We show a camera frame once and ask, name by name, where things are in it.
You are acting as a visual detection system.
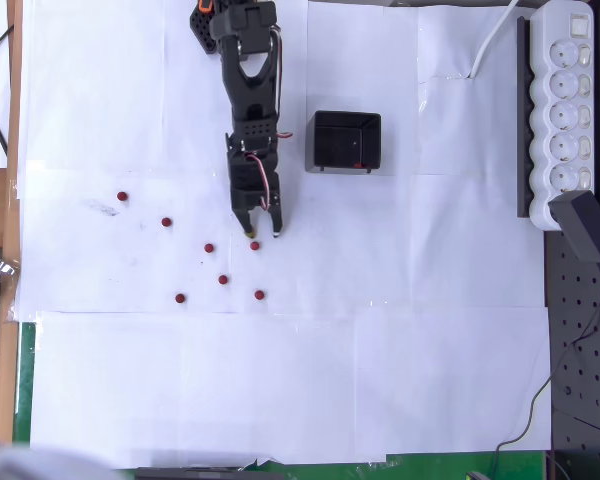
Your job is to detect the black box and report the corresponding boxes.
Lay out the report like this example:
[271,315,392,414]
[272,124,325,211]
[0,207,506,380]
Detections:
[304,110,383,175]

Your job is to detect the white paper table cover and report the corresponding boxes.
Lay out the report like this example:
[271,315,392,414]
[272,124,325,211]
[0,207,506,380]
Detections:
[13,0,554,471]

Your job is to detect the black flat device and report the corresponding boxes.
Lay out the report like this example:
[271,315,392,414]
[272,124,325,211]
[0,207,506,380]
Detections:
[133,465,285,480]

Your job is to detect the green cutting mat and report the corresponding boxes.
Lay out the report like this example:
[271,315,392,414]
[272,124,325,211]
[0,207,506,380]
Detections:
[13,321,549,480]

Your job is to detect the black power adapter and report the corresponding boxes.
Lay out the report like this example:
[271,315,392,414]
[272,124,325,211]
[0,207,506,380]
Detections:
[548,190,600,274]

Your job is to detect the white power strip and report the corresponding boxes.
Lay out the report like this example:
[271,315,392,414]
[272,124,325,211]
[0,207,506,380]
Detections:
[528,0,595,232]

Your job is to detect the grey blurred round object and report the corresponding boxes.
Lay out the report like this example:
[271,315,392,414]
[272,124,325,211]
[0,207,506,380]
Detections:
[0,432,126,480]

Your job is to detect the black pegboard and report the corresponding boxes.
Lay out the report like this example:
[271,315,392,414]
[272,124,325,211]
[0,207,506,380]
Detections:
[543,0,600,480]

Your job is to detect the red white servo cable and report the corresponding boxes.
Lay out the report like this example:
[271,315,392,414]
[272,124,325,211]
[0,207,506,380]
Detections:
[244,153,274,211]

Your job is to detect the white power cable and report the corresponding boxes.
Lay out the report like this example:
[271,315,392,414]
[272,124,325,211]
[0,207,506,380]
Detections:
[468,0,521,80]

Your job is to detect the thin black adapter cable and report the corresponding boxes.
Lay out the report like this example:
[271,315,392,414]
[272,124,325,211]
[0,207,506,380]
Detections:
[489,269,600,480]

